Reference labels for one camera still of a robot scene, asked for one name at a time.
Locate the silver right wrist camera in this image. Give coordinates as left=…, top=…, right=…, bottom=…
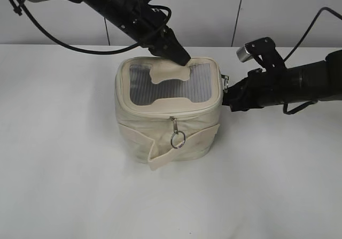
left=236, top=37, right=286, bottom=72

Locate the cream bag with silver lid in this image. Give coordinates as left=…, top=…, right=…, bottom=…
left=115, top=57, right=223, bottom=171

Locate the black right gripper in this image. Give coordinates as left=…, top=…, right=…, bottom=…
left=222, top=69, right=267, bottom=112

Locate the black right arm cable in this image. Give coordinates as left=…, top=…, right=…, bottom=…
left=282, top=6, right=342, bottom=115

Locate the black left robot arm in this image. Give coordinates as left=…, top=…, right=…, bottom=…
left=8, top=0, right=191, bottom=66

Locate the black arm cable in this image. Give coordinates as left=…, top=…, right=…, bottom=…
left=7, top=0, right=172, bottom=55
left=282, top=6, right=342, bottom=115

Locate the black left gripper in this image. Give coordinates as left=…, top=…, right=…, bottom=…
left=101, top=0, right=191, bottom=66

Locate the silver zipper pull with ring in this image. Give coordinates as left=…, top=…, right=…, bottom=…
left=170, top=117, right=186, bottom=149

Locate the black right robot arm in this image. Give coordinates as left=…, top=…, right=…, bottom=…
left=222, top=50, right=341, bottom=115

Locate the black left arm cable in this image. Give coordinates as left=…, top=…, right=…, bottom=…
left=7, top=0, right=172, bottom=55

